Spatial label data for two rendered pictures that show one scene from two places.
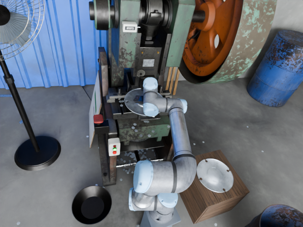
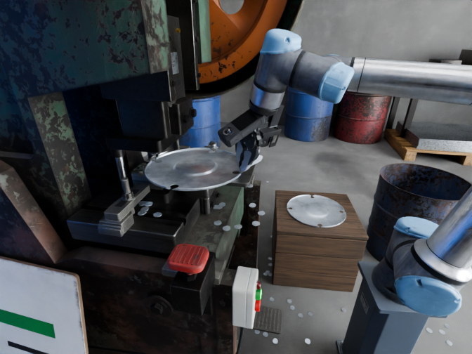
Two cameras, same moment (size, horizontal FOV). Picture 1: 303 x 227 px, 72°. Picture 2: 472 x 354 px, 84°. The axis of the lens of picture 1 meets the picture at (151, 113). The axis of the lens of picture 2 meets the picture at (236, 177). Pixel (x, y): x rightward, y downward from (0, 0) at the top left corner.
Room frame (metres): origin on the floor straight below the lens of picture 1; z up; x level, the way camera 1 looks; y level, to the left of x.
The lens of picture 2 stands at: (0.62, 0.58, 1.11)
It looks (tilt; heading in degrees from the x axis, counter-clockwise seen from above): 27 degrees down; 305
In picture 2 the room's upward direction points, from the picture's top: straight up
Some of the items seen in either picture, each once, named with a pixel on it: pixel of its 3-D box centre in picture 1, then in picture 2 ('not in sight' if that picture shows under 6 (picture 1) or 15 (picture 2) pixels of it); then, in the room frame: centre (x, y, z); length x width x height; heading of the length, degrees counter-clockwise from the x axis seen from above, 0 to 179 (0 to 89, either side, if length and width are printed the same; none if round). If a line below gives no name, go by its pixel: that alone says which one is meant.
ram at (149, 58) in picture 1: (146, 63); (157, 74); (1.20, 0.10, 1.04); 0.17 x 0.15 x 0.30; 23
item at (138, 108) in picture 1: (144, 101); (195, 166); (1.12, 0.06, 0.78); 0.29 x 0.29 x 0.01
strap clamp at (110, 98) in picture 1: (118, 94); (126, 198); (1.18, 0.27, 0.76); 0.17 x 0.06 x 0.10; 113
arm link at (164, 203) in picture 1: (165, 198); (415, 244); (0.53, -0.16, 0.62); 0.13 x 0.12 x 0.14; 100
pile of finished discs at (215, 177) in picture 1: (214, 174); (315, 209); (0.92, -0.57, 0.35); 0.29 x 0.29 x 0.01
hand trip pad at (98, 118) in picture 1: (98, 121); (189, 269); (0.90, 0.33, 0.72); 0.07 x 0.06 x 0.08; 23
